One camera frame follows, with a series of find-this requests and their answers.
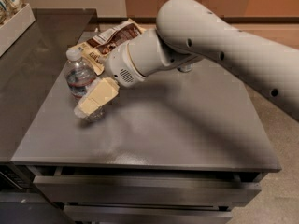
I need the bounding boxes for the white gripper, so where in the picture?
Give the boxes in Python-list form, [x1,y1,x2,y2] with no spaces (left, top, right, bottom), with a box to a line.
[74,41,145,119]

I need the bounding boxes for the clear plastic water bottle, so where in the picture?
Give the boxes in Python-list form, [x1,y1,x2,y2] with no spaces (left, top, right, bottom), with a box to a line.
[64,49,104,122]

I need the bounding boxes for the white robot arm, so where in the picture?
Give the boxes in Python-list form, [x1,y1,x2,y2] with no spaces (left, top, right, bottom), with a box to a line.
[75,0,299,119]

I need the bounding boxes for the brown white snack bag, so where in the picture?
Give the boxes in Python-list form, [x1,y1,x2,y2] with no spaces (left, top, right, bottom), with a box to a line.
[74,19,145,76]

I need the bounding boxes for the dark grey side counter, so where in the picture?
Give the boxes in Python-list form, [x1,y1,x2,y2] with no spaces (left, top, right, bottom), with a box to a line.
[0,8,97,163]

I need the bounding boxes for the silver blue drink can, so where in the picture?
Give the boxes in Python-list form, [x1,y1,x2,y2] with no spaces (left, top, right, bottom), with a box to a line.
[178,64,192,73]

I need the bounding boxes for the grey drawer cabinet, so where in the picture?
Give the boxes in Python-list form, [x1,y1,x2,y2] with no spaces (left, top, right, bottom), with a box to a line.
[12,61,280,214]

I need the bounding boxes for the upper grey drawer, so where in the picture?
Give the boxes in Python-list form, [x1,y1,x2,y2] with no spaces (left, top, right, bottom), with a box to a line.
[34,172,261,207]

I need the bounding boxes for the grey drawer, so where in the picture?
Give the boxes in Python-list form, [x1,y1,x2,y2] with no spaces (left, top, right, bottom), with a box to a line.
[34,172,261,207]
[64,205,232,224]

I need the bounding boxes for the white tray box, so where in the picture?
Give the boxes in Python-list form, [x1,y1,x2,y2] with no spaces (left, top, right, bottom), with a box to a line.
[0,4,36,57]

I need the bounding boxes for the lower grey drawer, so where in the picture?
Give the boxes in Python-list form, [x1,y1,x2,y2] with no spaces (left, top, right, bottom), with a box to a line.
[64,205,232,224]

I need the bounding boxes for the snack packets in tray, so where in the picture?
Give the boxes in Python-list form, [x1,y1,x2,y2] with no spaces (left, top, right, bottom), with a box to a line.
[0,0,24,25]

